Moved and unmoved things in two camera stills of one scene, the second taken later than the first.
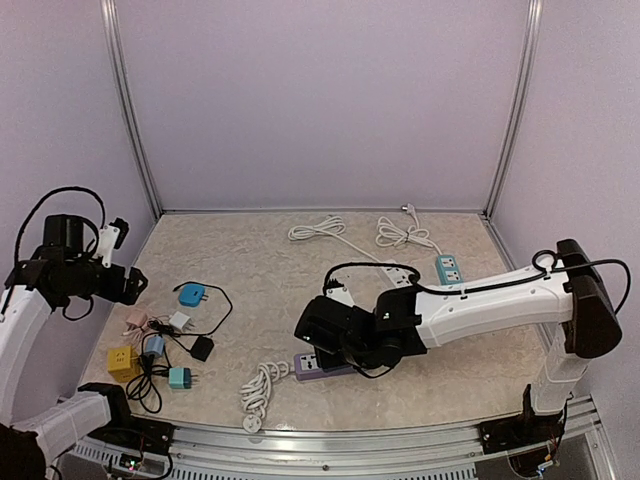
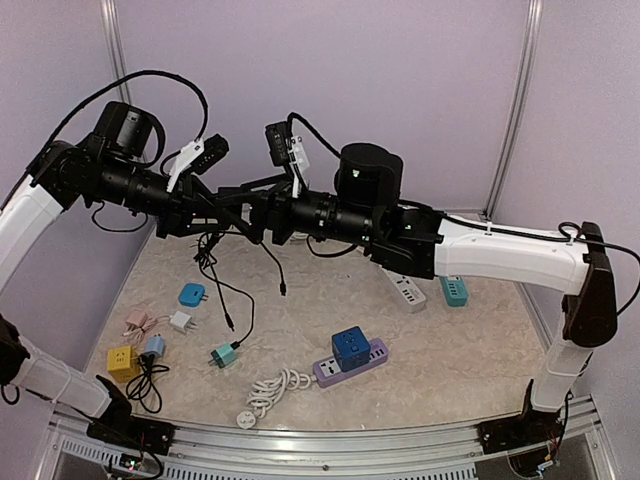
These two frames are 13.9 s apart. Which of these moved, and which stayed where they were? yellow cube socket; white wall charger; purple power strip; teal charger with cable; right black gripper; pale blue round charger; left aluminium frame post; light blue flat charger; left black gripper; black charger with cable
Moved: black charger with cable; teal charger with cable; purple power strip; right black gripper; left black gripper
Stayed: yellow cube socket; left aluminium frame post; pale blue round charger; light blue flat charger; white wall charger
